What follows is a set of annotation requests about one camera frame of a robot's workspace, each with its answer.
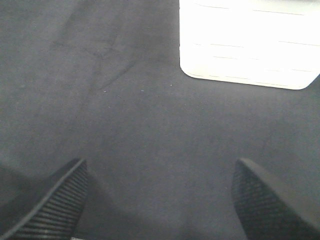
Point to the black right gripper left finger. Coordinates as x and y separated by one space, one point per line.
50 211

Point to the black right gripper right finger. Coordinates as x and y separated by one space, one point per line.
269 209

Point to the white lidded storage basket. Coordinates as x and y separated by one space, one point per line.
271 43

